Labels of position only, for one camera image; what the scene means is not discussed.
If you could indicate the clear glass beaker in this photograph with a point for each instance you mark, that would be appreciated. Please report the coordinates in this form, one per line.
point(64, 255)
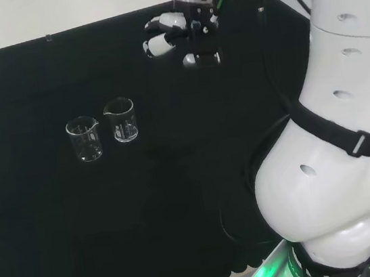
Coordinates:
point(124, 129)
point(87, 144)

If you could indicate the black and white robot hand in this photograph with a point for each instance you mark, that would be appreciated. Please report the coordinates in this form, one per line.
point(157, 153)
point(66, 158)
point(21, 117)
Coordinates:
point(204, 40)

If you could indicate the black bench cloth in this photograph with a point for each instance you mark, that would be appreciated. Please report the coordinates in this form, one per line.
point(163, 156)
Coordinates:
point(112, 206)

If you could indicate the clear cloth clip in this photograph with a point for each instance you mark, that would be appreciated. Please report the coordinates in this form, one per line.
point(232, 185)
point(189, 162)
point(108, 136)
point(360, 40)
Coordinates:
point(48, 37)

